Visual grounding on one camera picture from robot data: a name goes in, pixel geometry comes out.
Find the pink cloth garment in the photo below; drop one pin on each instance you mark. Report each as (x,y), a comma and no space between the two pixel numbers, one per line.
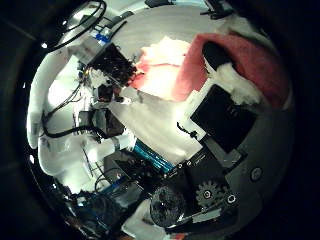
(256,60)

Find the small blue box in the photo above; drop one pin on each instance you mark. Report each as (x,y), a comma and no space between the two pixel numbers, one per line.
(102,38)

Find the teal blue rack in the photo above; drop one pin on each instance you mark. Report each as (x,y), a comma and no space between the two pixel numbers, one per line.
(153,156)

